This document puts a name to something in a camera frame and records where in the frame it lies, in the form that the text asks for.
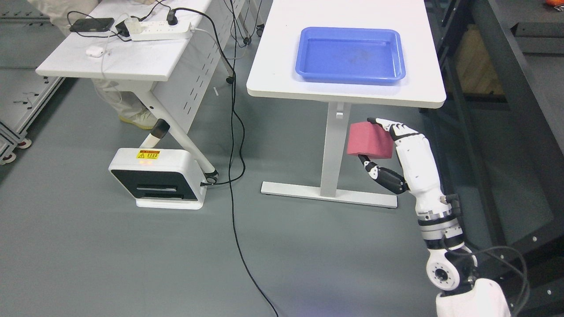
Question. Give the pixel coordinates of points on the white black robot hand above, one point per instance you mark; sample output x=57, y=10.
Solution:
x=420, y=174

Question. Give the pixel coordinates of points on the pink foam block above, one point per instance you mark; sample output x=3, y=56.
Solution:
x=370, y=140

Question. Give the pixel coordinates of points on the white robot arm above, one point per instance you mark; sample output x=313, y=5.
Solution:
x=452, y=267

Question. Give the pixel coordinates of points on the black metal shelf right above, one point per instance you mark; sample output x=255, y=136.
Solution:
x=499, y=135

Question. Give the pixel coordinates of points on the blue plastic tray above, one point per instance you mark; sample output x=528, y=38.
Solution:
x=360, y=56

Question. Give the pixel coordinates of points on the white black floor device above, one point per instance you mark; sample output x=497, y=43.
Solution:
x=169, y=179

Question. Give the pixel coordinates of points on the white folding table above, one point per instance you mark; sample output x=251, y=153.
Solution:
x=170, y=77

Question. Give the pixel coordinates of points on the white power strip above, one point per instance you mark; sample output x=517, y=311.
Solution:
x=157, y=30

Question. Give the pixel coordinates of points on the black smartphone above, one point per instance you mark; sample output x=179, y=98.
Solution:
x=92, y=25

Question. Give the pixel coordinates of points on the person in white trousers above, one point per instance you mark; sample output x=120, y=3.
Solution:
x=128, y=107

